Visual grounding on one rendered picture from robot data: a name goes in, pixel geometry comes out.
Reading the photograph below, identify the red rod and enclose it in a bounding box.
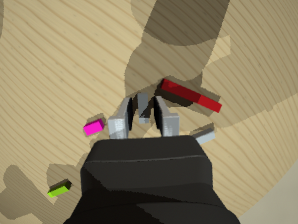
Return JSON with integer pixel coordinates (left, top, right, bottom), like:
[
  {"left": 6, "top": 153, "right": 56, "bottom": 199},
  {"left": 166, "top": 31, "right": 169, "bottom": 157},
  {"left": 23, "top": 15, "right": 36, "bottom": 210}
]
[{"left": 160, "top": 78, "right": 222, "bottom": 113}]

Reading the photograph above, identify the grey rod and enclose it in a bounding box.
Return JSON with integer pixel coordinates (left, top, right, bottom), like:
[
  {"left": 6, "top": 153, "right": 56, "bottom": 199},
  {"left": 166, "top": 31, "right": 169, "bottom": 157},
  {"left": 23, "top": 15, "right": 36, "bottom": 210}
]
[
  {"left": 137, "top": 92, "right": 149, "bottom": 124},
  {"left": 191, "top": 127, "right": 215, "bottom": 144}
]

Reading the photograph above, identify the lime green rod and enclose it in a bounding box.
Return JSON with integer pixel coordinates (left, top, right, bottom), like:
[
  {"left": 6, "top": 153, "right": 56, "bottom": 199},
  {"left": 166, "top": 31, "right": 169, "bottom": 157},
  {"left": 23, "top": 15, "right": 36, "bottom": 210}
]
[{"left": 47, "top": 182, "right": 71, "bottom": 198}]

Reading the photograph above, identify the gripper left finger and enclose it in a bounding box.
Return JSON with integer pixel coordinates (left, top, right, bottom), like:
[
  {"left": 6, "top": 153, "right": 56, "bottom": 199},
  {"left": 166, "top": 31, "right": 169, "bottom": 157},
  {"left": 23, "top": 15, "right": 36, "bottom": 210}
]
[{"left": 107, "top": 97, "right": 133, "bottom": 139}]

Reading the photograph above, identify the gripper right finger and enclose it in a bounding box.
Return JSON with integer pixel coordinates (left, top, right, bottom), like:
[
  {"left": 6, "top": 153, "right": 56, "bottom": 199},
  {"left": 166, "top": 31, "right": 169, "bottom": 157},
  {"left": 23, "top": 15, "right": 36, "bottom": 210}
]
[{"left": 153, "top": 96, "right": 180, "bottom": 137}]

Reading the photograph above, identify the small magenta block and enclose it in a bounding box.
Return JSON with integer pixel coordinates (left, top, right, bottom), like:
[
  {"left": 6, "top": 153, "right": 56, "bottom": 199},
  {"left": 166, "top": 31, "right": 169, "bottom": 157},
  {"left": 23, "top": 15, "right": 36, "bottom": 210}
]
[{"left": 83, "top": 119, "right": 105, "bottom": 135}]

